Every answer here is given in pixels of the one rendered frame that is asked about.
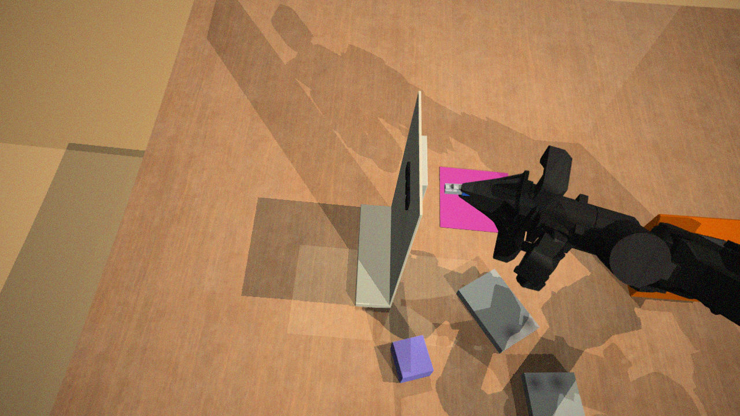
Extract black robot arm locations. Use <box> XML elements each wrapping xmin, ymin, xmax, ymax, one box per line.
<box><xmin>514</xmin><ymin>206</ymin><xmax>740</xmax><ymax>326</ymax></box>

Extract blue and grey network plug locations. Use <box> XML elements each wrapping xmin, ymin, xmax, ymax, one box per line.
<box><xmin>444</xmin><ymin>183</ymin><xmax>470</xmax><ymax>196</ymax></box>

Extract purple rectangular block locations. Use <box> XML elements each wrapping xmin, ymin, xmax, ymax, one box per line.
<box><xmin>390</xmin><ymin>335</ymin><xmax>434</xmax><ymax>383</ymax></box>

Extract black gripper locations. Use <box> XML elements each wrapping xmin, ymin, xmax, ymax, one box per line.
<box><xmin>458</xmin><ymin>146</ymin><xmax>597</xmax><ymax>263</ymax></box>

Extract pink square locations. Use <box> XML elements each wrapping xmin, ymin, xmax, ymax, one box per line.
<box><xmin>440</xmin><ymin>167</ymin><xmax>509</xmax><ymax>232</ymax></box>

